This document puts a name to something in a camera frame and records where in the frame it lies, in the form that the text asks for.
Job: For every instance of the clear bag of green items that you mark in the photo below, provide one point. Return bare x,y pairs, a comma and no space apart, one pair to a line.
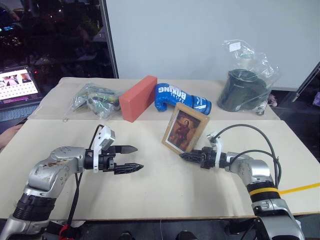
96,101

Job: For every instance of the black round container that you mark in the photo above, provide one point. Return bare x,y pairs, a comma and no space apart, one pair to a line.
240,92

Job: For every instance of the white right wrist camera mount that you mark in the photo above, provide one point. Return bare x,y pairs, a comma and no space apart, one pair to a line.
219,152

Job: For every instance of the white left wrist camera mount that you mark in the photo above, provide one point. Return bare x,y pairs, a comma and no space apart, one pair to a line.
106,136

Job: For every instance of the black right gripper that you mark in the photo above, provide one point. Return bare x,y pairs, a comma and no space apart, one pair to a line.
208,158

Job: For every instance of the grey metal stand leg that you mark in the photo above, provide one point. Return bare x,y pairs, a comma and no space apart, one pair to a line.
306,81

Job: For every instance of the wooden picture frame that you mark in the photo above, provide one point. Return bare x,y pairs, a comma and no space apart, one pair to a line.
185,125

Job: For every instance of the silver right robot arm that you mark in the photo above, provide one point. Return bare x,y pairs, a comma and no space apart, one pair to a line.
260,175

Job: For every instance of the pink shoe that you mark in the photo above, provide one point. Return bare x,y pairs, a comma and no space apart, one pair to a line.
273,99

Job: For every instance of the person's forearm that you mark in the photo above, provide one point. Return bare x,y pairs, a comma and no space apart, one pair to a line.
8,136

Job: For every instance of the dark rounded shape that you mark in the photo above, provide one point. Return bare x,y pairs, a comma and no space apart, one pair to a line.
187,235
126,236

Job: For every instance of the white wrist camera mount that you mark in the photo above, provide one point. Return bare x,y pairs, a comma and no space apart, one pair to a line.
219,152
106,136

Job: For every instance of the blue boxing glove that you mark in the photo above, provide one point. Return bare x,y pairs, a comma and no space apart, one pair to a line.
172,96

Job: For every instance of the open laptop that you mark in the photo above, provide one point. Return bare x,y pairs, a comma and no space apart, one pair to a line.
17,86

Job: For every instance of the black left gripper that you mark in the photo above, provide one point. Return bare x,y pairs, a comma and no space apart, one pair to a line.
108,161

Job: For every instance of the orange-red rectangular block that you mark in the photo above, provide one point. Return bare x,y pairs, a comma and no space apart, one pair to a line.
136,98

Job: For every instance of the yellow tape strip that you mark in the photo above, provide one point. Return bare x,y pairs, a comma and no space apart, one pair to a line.
300,188

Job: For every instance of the bagged dark green pot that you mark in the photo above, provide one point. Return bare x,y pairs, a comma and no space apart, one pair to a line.
260,65

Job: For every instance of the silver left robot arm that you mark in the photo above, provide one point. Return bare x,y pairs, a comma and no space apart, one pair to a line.
45,172

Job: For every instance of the grey panel frame post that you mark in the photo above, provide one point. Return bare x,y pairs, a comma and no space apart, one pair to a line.
110,37

